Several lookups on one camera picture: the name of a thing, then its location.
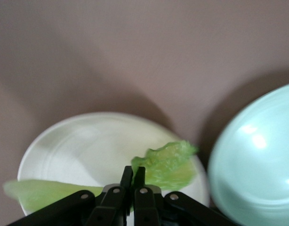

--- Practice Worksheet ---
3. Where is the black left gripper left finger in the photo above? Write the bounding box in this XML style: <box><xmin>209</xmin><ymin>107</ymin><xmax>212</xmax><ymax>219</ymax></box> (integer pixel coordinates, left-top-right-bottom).
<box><xmin>7</xmin><ymin>166</ymin><xmax>134</xmax><ymax>226</ymax></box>

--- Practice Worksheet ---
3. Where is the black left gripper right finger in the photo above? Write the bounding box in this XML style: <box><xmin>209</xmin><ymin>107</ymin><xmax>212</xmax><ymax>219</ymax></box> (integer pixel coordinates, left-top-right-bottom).
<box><xmin>134</xmin><ymin>166</ymin><xmax>232</xmax><ymax>226</ymax></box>

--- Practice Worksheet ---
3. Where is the green lettuce leaf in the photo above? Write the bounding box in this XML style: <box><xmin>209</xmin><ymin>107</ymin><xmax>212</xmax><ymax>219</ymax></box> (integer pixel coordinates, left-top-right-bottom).
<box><xmin>3</xmin><ymin>140</ymin><xmax>199</xmax><ymax>212</ymax></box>

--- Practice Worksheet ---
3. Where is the cream round plate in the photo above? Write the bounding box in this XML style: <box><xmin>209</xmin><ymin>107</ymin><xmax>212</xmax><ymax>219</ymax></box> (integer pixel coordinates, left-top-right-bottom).
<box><xmin>16</xmin><ymin>112</ymin><xmax>210</xmax><ymax>217</ymax></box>

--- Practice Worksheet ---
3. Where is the light green bowl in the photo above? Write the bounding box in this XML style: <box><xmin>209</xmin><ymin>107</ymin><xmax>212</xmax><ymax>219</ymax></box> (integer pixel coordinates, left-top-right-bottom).
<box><xmin>209</xmin><ymin>81</ymin><xmax>289</xmax><ymax>226</ymax></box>

